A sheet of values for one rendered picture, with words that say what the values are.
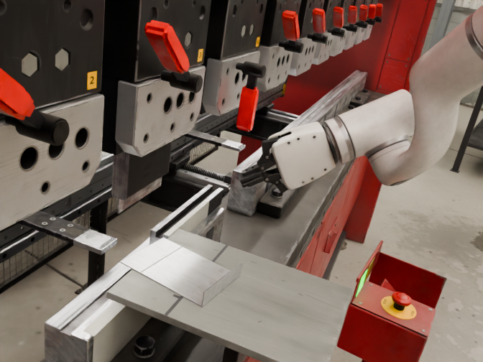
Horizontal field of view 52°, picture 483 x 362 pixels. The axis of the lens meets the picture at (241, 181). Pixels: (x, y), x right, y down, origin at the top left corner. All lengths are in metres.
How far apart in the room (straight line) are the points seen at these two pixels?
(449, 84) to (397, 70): 1.91
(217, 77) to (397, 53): 2.06
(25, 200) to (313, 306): 0.38
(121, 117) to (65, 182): 0.10
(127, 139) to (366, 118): 0.50
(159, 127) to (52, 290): 1.79
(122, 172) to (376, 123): 0.47
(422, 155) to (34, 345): 1.58
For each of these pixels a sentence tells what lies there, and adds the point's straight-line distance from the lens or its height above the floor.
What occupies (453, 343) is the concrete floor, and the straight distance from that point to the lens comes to 2.47.
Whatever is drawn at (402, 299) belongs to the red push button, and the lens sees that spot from 1.07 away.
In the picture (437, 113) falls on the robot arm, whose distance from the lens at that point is 0.80.
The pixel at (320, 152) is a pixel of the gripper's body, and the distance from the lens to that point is 0.88.
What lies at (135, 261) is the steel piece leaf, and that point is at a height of 1.00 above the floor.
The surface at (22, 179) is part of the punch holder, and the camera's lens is 0.38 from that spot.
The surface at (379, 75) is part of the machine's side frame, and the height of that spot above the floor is 0.96.
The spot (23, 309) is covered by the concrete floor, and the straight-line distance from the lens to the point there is 2.19.
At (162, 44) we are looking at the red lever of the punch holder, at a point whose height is 1.30.
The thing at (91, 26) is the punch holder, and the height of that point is 1.31.
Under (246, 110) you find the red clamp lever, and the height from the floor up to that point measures 1.18.
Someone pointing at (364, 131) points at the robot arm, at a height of 1.14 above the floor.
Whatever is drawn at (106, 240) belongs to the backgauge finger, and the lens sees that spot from 0.69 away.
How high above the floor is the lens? 1.37
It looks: 24 degrees down
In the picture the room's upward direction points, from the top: 10 degrees clockwise
